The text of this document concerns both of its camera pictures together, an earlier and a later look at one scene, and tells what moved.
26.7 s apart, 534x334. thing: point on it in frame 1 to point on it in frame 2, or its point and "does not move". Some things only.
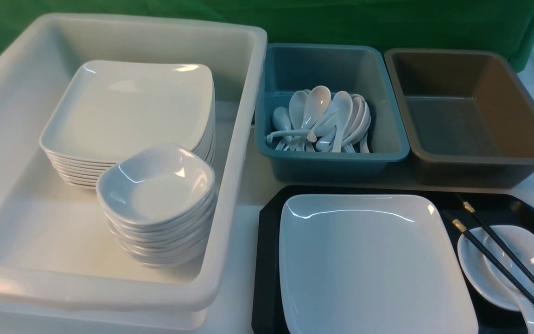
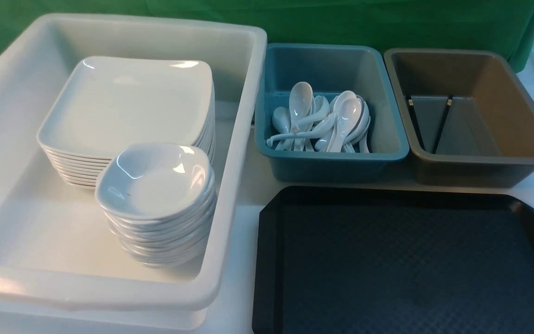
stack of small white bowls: x=159 y=205 does not move
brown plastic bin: x=468 y=118 does not move
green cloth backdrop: x=506 y=28 does not move
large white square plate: x=370 y=264 to x=103 y=103
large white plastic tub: x=41 y=258 does not move
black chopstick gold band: x=470 y=210 to x=444 y=118
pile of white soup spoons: x=314 y=121 does not move
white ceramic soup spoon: x=530 y=316 to x=347 y=109
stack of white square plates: x=108 y=108 does not move
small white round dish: x=493 y=283 to x=156 y=181
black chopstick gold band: x=459 y=225 to x=416 y=124
